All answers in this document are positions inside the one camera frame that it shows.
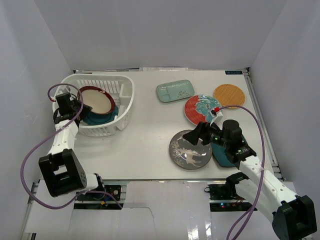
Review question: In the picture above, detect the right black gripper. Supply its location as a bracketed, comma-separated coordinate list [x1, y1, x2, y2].
[182, 120, 230, 149]

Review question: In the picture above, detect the teal scalloped round plate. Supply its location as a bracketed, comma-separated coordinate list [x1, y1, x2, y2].
[83, 106, 119, 126]

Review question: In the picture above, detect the red rimmed beige plate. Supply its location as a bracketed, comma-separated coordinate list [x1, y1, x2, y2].
[80, 86, 116, 115]

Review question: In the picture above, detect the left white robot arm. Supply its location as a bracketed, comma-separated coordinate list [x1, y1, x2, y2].
[38, 91, 106, 200]

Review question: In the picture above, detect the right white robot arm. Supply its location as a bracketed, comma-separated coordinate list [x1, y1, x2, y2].
[183, 119, 317, 240]

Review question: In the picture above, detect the white plastic dish bin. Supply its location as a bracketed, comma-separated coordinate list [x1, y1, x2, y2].
[55, 73, 135, 137]

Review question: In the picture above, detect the grey deer pattern plate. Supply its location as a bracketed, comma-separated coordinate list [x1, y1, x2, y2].
[169, 129, 213, 171]

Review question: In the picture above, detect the red and teal floral plate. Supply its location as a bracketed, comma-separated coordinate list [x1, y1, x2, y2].
[184, 94, 223, 125]

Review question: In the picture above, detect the dark teal angular plate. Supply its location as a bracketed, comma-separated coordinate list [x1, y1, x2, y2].
[211, 135, 250, 168]

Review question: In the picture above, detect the light green rectangular plate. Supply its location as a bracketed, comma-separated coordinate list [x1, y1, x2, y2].
[156, 79, 195, 103]

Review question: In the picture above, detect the orange woven round plate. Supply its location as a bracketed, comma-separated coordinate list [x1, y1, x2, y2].
[213, 84, 246, 109]

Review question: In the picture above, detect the blue label sticker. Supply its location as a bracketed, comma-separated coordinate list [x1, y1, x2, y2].
[225, 70, 243, 75]

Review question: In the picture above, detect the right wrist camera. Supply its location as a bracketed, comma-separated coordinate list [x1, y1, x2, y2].
[209, 107, 223, 125]

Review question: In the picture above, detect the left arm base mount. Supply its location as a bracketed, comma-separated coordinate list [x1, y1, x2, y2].
[73, 184, 123, 210]

